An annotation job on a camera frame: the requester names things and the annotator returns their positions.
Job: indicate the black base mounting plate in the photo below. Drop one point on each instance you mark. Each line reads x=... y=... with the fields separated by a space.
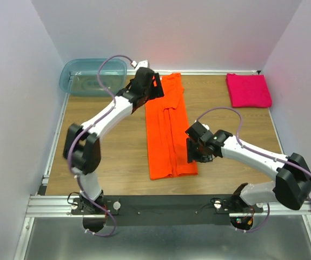
x=109 y=212

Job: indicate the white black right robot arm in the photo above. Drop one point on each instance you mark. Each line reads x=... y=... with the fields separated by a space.
x=290 y=183

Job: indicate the orange t shirt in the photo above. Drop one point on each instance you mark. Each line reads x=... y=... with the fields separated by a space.
x=166 y=123

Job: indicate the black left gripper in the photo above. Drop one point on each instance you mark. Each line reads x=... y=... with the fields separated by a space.
x=158 y=91

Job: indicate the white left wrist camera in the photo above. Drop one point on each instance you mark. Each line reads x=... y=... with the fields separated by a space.
x=141 y=64

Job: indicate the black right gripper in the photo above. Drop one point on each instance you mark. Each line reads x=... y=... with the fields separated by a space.
x=191 y=155

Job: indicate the teal plastic basin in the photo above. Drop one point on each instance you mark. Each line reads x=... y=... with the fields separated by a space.
x=79 y=77

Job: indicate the folded pink t shirt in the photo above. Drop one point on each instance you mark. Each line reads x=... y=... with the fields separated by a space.
x=248 y=91

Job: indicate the aluminium frame rail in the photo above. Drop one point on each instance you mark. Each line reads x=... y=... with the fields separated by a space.
x=57 y=206

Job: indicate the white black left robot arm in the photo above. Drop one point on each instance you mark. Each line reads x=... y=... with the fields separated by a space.
x=82 y=148

